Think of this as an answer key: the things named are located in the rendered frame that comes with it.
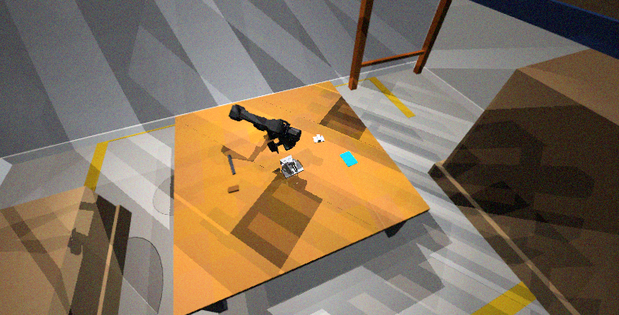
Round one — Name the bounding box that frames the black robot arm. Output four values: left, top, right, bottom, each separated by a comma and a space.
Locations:
228, 104, 302, 151

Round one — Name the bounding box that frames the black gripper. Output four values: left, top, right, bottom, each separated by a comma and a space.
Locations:
267, 136, 301, 153

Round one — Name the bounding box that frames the cyan flat rectangular plate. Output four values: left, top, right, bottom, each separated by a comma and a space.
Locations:
340, 151, 358, 167

